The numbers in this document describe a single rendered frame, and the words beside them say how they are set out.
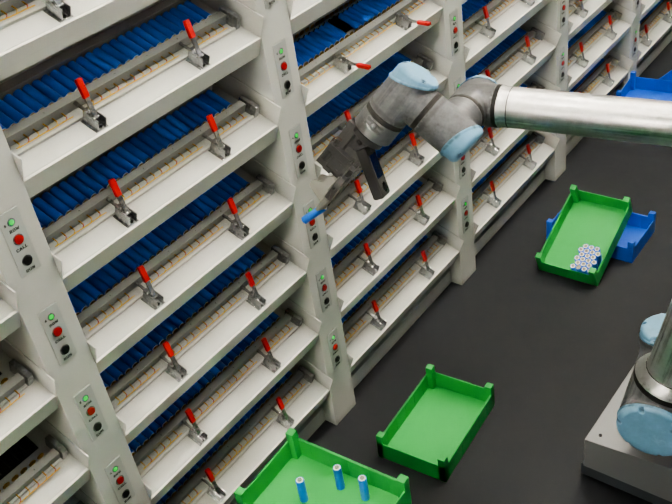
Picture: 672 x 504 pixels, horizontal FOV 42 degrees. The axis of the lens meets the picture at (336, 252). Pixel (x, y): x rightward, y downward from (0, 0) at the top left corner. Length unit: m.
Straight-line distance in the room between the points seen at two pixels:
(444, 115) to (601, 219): 1.37
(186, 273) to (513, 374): 1.11
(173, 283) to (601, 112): 0.92
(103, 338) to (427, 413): 1.06
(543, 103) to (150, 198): 0.80
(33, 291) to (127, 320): 0.27
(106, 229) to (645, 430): 1.17
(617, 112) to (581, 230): 1.27
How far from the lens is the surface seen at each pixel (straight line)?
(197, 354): 1.97
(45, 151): 1.57
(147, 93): 1.69
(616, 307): 2.84
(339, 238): 2.24
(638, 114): 1.79
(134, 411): 1.89
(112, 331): 1.78
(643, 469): 2.22
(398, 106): 1.77
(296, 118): 1.98
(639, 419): 1.96
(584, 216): 3.06
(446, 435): 2.44
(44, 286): 1.60
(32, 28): 1.52
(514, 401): 2.52
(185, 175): 1.80
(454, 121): 1.76
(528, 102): 1.84
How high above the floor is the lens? 1.81
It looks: 35 degrees down
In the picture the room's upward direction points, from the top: 10 degrees counter-clockwise
